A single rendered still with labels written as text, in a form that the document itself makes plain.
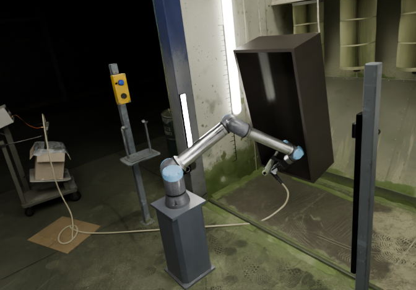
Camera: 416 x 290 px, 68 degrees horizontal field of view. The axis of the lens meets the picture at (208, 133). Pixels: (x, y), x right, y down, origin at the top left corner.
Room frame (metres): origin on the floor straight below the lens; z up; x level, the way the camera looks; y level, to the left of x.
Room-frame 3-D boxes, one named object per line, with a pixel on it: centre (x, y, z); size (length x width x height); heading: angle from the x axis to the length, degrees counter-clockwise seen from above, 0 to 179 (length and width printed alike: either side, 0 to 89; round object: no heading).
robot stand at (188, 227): (2.05, 0.29, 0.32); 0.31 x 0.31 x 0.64; 38
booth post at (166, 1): (3.04, 0.22, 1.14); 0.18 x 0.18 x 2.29; 38
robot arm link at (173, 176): (2.06, 0.29, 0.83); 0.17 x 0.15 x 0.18; 13
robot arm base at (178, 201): (2.05, 0.29, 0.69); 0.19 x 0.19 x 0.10
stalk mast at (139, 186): (2.81, 0.75, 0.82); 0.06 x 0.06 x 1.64; 38
